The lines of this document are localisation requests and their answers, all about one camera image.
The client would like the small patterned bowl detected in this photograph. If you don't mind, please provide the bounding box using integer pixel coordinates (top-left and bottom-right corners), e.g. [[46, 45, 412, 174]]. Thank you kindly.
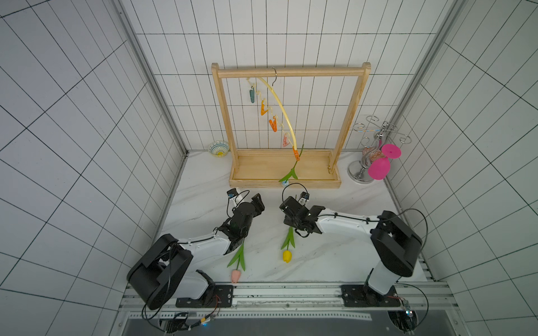
[[208, 141, 230, 158]]

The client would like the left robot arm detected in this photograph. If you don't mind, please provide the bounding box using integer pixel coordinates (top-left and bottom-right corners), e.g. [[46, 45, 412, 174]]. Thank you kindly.
[[126, 188, 265, 310]]

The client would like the pink tulip flower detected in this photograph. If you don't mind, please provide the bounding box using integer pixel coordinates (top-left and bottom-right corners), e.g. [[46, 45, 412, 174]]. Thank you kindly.
[[228, 243, 246, 284]]

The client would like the yellow tulip flower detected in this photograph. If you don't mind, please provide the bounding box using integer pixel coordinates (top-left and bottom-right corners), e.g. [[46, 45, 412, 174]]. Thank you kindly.
[[281, 227, 295, 263]]

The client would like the patterned cup on stand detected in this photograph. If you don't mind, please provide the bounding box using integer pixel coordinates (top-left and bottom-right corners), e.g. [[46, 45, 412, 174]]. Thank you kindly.
[[362, 147, 385, 166]]

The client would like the magenta plastic wine glass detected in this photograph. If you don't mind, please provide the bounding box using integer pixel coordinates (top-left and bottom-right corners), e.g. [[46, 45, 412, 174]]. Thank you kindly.
[[368, 144, 402, 180]]

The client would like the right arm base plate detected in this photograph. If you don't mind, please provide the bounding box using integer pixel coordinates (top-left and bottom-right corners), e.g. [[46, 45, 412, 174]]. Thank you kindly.
[[340, 284, 401, 308]]

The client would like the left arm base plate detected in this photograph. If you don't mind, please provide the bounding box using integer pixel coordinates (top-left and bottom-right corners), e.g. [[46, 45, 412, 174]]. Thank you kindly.
[[175, 285, 234, 308]]

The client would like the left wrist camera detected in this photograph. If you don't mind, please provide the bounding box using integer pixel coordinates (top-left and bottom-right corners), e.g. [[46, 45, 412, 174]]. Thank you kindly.
[[227, 188, 242, 204]]

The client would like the orange clothespin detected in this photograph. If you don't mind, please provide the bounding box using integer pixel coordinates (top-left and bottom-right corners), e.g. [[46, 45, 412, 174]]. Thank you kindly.
[[293, 148, 300, 161], [269, 116, 278, 132], [260, 99, 268, 116]]

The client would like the chrome glass holder stand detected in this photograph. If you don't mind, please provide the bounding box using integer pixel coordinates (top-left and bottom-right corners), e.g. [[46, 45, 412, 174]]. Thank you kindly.
[[347, 116, 412, 184]]

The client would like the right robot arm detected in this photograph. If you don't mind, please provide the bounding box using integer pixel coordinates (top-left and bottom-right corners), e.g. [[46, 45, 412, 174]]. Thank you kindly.
[[280, 196, 423, 298]]

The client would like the pink clothespin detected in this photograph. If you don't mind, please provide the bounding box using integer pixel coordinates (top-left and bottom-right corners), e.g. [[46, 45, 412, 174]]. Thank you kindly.
[[282, 132, 291, 148]]

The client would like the wooden clothes rack frame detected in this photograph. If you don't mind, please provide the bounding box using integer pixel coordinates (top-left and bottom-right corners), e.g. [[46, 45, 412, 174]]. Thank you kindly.
[[212, 62, 371, 189]]

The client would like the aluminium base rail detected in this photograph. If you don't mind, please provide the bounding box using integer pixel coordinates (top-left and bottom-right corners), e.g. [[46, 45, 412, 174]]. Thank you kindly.
[[120, 281, 470, 335]]

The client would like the yellow curved clothes hanger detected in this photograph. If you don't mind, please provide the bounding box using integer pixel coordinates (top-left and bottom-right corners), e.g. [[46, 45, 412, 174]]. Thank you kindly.
[[246, 67, 298, 150]]

